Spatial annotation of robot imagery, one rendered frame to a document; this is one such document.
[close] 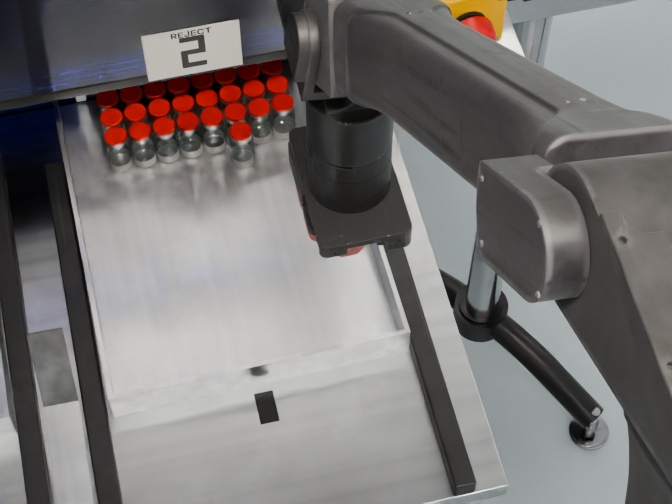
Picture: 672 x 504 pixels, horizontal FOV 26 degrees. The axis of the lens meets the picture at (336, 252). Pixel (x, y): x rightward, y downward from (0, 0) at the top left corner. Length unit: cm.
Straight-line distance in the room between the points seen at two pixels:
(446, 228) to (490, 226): 184
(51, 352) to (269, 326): 19
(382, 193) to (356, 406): 31
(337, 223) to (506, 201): 46
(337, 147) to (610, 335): 45
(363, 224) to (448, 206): 143
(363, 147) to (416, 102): 21
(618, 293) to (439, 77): 23
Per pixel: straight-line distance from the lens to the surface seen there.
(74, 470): 124
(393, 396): 125
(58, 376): 126
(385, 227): 99
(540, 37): 164
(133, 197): 137
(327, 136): 92
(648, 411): 48
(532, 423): 224
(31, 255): 135
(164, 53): 128
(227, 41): 129
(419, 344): 126
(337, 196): 98
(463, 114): 66
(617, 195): 51
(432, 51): 71
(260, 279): 131
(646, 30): 270
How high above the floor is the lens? 200
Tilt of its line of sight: 58 degrees down
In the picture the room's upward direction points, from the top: straight up
